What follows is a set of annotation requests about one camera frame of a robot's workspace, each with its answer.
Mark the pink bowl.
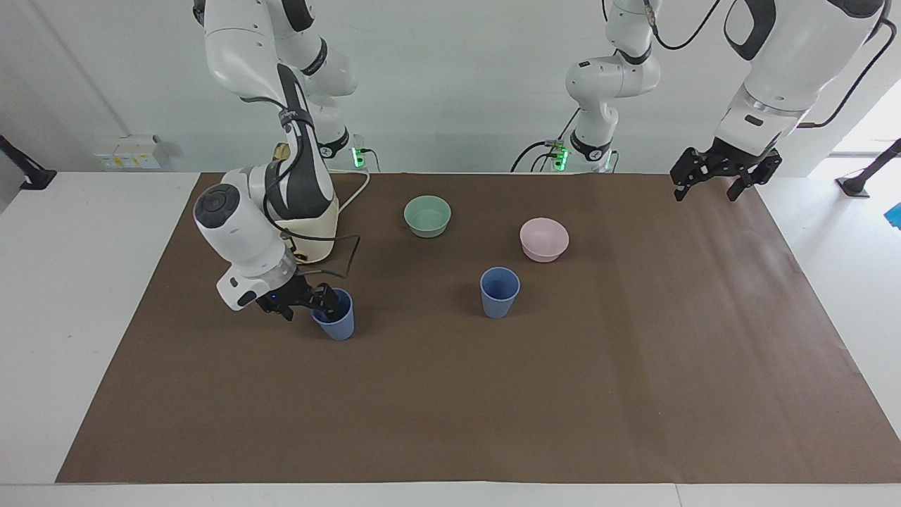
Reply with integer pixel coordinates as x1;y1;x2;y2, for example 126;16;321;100
519;217;570;264

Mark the black cable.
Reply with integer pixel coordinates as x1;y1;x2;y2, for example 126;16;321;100
511;106;582;174
642;0;724;51
263;97;363;280
797;17;899;130

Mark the white wall socket box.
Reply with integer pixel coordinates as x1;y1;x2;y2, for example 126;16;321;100
93;134;170;170

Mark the green bowl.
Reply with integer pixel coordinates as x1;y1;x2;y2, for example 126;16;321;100
403;195;453;239

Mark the black stand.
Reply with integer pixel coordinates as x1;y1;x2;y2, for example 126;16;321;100
0;134;58;192
836;138;901;199

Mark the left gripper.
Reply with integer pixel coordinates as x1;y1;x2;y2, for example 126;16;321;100
669;137;784;204

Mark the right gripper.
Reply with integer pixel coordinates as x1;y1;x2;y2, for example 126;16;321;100
256;276;341;322

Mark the blue plastic cup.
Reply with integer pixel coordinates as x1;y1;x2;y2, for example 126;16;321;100
311;287;355;342
479;266;522;320

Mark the white cable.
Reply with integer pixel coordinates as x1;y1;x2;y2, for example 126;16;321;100
327;168;372;212

